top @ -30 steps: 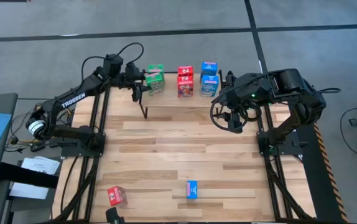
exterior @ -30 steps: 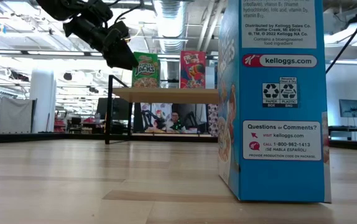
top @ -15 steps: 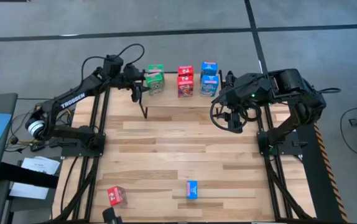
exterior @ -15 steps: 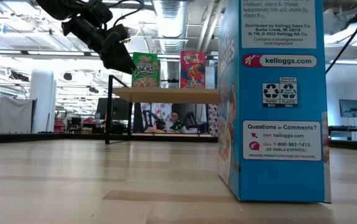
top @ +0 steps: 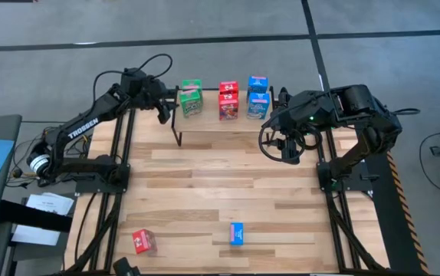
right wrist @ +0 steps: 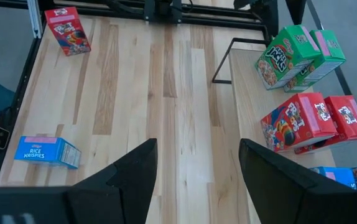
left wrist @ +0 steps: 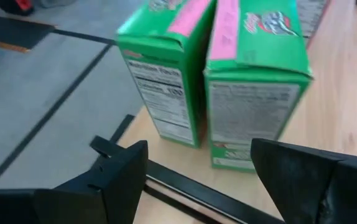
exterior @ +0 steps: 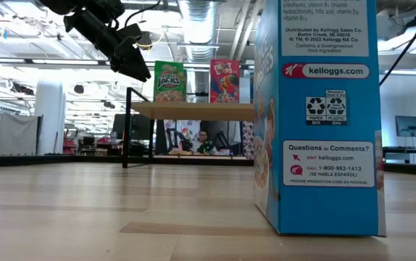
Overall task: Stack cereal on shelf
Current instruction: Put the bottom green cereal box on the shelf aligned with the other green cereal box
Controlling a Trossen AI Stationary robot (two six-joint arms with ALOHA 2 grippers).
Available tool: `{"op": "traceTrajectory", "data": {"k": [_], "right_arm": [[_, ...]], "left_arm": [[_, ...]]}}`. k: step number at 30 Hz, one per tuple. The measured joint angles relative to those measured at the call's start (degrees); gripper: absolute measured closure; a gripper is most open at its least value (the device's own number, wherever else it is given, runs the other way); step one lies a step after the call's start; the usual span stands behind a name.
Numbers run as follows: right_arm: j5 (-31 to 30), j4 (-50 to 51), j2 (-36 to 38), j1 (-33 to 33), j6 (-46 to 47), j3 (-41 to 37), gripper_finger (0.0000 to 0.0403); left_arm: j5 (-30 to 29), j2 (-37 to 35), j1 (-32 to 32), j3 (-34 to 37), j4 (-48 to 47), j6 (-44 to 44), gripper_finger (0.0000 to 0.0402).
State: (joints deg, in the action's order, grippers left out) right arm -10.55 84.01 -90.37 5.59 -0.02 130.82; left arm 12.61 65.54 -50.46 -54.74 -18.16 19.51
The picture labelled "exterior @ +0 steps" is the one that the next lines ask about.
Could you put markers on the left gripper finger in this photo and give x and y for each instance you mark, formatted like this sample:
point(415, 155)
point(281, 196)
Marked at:
point(132, 63)

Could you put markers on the green Apple Jacks cereal box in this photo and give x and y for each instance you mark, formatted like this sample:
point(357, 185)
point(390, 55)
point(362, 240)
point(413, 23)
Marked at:
point(170, 85)

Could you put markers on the red Froot Loops cereal box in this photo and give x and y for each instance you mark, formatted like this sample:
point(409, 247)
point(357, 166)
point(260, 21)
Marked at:
point(224, 83)

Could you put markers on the blue Rice Krispies cereal box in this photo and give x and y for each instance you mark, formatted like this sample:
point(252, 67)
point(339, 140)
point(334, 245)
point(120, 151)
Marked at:
point(324, 203)
point(252, 88)

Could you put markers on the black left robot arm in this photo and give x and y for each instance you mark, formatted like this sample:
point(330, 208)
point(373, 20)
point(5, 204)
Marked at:
point(85, 5)

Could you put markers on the long ceiling light strip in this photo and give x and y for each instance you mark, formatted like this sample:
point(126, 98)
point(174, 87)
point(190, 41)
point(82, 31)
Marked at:
point(66, 62)

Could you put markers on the small black ceiling dome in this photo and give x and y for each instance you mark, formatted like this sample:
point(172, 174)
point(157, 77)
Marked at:
point(79, 88)

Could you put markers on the dark background monitor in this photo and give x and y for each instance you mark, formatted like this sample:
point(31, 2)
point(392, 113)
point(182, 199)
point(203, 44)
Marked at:
point(139, 127)

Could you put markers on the white round column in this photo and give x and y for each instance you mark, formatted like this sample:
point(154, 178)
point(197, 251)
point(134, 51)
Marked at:
point(50, 119)

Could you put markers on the red tool cart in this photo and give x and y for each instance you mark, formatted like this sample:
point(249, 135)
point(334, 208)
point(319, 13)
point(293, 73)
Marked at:
point(70, 145)

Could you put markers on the person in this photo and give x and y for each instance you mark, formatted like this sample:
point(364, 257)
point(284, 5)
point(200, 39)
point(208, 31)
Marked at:
point(202, 139)

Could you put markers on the white partition screen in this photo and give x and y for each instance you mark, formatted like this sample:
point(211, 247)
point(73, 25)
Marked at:
point(16, 134)

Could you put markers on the background desk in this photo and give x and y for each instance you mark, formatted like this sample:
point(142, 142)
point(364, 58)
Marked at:
point(403, 149)

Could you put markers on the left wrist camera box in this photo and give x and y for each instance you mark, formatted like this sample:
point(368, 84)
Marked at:
point(130, 32)

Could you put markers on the silver ceiling ventilation duct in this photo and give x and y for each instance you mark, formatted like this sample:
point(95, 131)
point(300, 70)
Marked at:
point(199, 29)

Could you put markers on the wooden shelf black metal frame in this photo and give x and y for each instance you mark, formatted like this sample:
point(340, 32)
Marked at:
point(193, 110)

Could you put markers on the wall-side computer monitor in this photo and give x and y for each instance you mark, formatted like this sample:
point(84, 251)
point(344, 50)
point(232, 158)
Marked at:
point(409, 126)

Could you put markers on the black aluminium frame rails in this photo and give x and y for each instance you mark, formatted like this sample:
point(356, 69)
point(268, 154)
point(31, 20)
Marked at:
point(411, 169)

